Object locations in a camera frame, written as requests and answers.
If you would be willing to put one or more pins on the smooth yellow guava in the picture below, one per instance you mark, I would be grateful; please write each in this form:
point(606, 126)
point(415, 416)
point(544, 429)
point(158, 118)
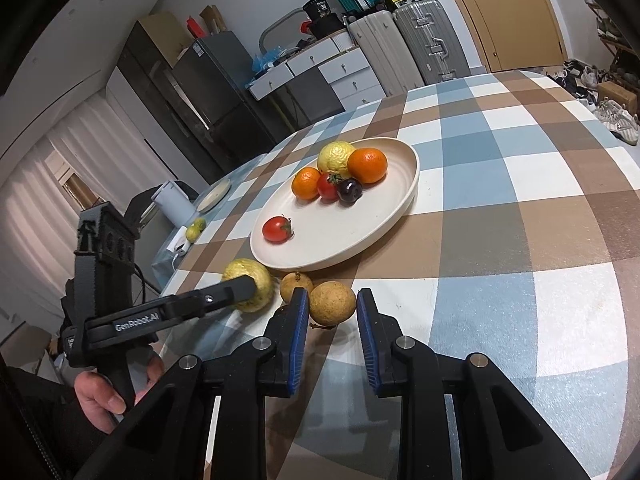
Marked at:
point(333, 158)

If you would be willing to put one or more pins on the black refrigerator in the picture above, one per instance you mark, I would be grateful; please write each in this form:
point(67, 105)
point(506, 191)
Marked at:
point(196, 91)

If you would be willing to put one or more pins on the large orange mandarin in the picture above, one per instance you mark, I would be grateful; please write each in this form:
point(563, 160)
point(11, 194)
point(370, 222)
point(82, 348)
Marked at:
point(367, 165)

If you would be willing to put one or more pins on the brown longan fruit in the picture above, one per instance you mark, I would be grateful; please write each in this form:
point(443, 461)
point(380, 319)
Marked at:
point(331, 303)
point(294, 280)

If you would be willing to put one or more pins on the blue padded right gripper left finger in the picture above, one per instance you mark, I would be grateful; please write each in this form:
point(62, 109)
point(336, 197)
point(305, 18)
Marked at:
point(297, 330)

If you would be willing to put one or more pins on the red tomato with stem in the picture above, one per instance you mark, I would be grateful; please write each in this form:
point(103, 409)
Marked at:
point(327, 186)

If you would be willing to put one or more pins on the silver suitcase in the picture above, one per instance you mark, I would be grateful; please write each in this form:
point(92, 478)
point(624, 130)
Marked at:
point(432, 41)

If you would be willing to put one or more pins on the wrinkled yellow guava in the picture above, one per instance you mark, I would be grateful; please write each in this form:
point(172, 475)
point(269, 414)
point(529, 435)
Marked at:
point(264, 288)

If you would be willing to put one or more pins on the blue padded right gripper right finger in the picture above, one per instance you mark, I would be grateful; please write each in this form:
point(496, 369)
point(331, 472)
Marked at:
point(371, 333)

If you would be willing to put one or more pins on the wooden shoe rack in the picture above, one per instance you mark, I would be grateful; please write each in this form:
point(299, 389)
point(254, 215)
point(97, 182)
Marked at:
point(621, 78)

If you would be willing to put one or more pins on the beige suitcase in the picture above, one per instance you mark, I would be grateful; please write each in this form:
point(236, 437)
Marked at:
point(387, 52)

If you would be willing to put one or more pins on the large cream plate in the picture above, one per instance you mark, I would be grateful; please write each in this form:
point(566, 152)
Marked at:
point(327, 233)

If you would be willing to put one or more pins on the person's left hand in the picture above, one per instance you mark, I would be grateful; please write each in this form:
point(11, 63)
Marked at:
point(99, 400)

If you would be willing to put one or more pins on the white drawer cabinet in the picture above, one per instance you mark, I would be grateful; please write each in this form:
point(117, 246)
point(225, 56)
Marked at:
point(352, 79)

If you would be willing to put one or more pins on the white desk with drawers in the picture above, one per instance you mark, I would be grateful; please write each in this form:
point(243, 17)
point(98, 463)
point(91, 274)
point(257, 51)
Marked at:
point(310, 57)

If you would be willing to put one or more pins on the small beige plate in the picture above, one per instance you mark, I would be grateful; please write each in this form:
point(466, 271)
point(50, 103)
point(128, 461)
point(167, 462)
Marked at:
point(214, 196)

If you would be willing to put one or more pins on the wooden door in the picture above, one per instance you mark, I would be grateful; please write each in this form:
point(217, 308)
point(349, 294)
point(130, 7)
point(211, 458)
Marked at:
point(514, 34)

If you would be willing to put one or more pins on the dark purple plum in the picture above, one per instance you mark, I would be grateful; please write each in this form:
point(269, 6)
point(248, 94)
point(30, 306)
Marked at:
point(349, 191)

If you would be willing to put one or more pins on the white curtain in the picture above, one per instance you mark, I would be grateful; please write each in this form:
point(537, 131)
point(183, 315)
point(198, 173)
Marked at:
point(39, 219)

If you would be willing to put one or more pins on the oblong red tomato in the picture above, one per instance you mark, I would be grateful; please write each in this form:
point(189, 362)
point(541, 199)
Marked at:
point(277, 230)

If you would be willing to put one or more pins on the white handheld device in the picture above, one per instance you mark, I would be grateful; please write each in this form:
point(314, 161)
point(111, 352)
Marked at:
point(179, 244)

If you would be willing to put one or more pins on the small green lemon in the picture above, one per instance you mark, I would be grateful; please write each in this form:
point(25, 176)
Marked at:
point(200, 223)
point(192, 234)

